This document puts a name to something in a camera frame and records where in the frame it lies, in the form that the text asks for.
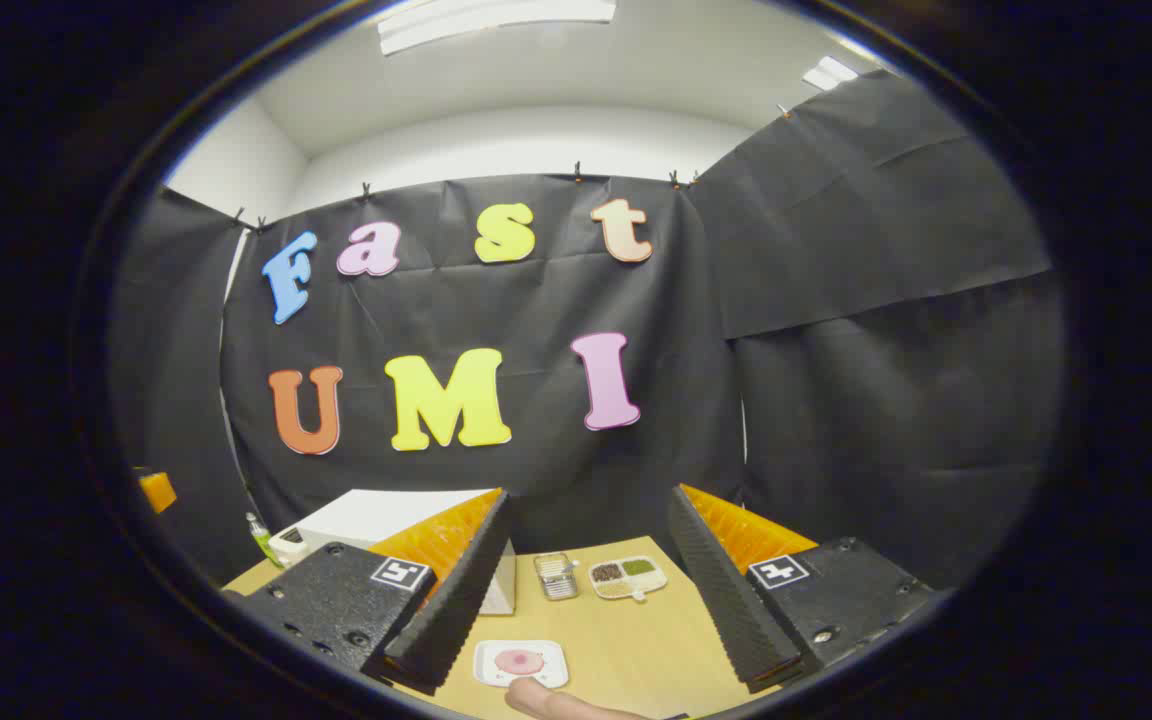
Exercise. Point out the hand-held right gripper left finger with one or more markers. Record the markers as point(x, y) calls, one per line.
point(456, 600)

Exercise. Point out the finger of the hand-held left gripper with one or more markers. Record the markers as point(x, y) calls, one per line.
point(157, 492)

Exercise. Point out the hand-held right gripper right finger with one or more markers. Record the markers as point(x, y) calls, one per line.
point(726, 590)

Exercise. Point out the pink meat slice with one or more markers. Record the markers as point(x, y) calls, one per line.
point(519, 661)

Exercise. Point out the white microwave oven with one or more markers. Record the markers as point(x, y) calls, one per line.
point(386, 510)

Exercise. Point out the white square plate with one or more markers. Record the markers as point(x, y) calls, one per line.
point(551, 675)

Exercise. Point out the white divided dish of grains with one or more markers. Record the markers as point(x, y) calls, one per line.
point(626, 577)

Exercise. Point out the green drink bottle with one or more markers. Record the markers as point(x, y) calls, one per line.
point(262, 540)

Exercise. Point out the white toaster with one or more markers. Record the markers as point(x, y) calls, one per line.
point(288, 548)

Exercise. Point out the black backdrop cloth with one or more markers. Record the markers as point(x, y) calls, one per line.
point(836, 300)

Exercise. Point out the small ceiling light panel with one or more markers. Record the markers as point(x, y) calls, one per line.
point(829, 72)

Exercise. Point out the long ceiling light panel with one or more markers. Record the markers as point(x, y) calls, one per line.
point(496, 20)

